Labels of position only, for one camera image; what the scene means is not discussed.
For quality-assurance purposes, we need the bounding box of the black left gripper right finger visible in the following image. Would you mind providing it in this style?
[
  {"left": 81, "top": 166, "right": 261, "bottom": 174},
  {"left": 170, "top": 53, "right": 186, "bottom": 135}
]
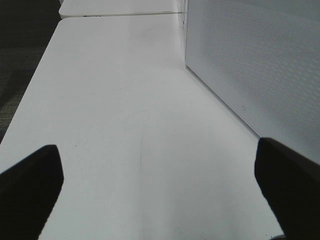
[{"left": 254, "top": 137, "right": 320, "bottom": 240}]

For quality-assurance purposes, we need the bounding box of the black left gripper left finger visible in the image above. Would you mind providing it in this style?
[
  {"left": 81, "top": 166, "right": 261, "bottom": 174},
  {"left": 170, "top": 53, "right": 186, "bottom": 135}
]
[{"left": 0, "top": 144, "right": 64, "bottom": 240}]

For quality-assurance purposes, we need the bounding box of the white microwave door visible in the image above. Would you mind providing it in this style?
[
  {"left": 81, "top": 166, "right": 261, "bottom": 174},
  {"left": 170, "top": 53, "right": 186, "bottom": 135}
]
[{"left": 185, "top": 0, "right": 320, "bottom": 163}]

